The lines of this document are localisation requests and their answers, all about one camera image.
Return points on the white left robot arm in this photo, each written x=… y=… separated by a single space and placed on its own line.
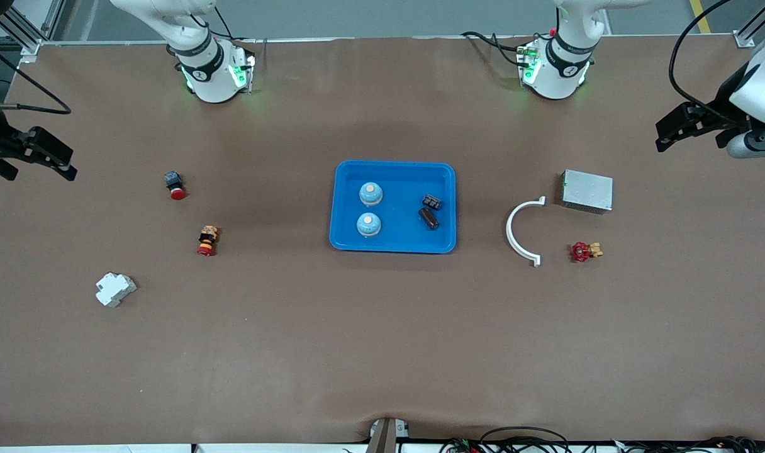
x=562 y=63

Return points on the white half-round pipe bracket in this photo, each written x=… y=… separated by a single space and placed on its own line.
x=509 y=230

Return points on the silver metal power supply box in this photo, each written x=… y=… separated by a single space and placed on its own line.
x=587 y=190

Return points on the metal table edge clamp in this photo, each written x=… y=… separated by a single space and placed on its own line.
x=385 y=434

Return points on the green lit base connector box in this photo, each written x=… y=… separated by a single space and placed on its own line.
x=528 y=63
x=243 y=72

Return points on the long dark brown capacitor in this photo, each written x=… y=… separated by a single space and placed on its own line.
x=428 y=218

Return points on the aluminium frame profile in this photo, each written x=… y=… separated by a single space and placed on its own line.
x=744 y=39
x=30 y=45

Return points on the brown table cover mat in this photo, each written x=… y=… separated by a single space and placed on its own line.
x=382 y=346

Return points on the red button black base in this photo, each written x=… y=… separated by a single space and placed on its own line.
x=175 y=185

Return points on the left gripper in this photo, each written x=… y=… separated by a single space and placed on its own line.
x=720 y=108

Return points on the red button orange yellow body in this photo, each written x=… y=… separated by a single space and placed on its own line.
x=207 y=240

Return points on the short black electrolytic capacitor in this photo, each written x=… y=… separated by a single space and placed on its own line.
x=431 y=202

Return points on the brass valve red handwheel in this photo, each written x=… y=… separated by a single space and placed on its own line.
x=584 y=251

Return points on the white circuit breaker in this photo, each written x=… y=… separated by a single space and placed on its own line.
x=114 y=289

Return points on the blue plastic tray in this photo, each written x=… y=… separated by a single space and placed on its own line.
x=395 y=239

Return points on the blue dome bell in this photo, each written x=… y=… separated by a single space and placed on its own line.
x=370 y=194
x=368 y=224

